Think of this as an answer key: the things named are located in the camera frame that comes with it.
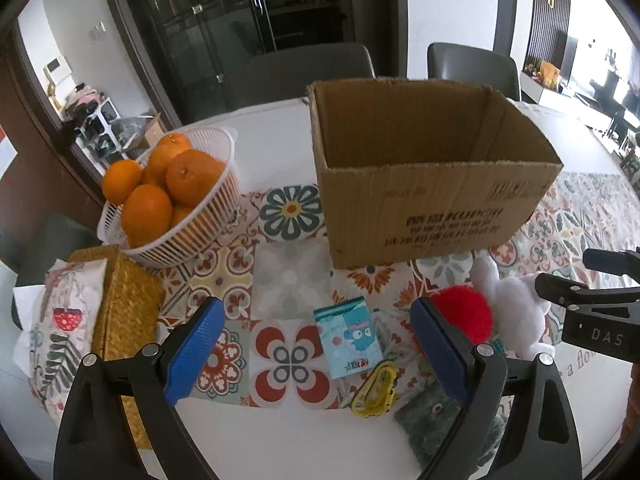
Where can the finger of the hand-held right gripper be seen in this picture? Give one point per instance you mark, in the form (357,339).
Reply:
(612,260)
(580,296)

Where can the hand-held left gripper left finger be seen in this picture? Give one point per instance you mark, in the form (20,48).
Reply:
(197,350)

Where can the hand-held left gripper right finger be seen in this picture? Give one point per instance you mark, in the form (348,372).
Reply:
(440,350)

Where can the yellow hair clip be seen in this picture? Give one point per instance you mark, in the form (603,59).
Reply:
(381,371)

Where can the white and red plush toy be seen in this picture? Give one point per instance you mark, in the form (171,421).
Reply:
(510,305)

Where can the green knitted glove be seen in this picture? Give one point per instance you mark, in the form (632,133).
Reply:
(425,422)

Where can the blue cartoon tissue packet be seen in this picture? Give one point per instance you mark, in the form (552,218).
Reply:
(345,340)

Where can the brown cardboard box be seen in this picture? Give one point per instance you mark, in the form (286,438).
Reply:
(425,210)

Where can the yellow woven tissue box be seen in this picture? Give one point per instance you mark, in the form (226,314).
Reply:
(125,305)

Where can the white plastic basket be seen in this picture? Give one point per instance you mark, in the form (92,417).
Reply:
(200,240)

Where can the tile-print tablecloth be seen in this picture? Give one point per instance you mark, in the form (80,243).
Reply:
(285,280)

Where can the floral fabric pouch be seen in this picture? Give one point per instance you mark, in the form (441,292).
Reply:
(65,320)

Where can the orange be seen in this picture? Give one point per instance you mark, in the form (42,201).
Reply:
(121,181)
(167,152)
(146,215)
(181,215)
(192,180)

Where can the white low cabinet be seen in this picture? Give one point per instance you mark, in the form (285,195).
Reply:
(560,97)

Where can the grey dining chair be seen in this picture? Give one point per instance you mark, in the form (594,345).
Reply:
(300,72)
(470,67)
(45,240)

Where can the white shoe rack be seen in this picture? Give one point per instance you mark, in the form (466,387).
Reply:
(100,127)

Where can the pink cloth pile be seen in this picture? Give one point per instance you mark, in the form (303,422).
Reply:
(85,97)

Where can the red and white door poster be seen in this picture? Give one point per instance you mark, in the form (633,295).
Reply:
(5,149)

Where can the white intercom panel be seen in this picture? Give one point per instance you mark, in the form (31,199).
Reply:
(57,69)

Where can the black glass cabinet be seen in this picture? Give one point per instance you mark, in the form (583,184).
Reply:
(200,20)

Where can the white light switch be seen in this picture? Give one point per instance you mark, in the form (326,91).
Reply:
(97,30)

